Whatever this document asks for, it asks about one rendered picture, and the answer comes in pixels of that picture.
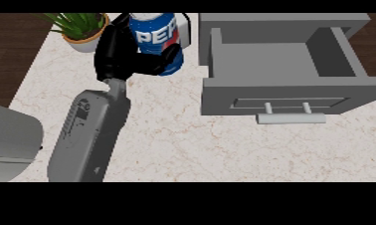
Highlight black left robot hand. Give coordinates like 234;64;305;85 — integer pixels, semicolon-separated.
93;12;185;83

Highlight blue soda can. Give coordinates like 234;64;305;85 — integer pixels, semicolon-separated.
128;12;187;77

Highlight grey open drawer box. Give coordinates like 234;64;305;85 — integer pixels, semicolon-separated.
206;26;370;80

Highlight grey drawer front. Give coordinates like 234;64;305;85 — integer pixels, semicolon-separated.
199;76;376;116

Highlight green potted plant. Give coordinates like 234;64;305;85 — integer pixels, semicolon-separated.
35;12;112;54

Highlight pale grey rounded object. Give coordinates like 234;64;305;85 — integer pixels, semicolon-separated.
0;105;45;183

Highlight grey cabinet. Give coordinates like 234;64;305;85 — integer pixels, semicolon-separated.
196;12;373;68

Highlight pale grey drawer handle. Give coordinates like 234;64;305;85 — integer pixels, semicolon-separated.
255;102;327;125

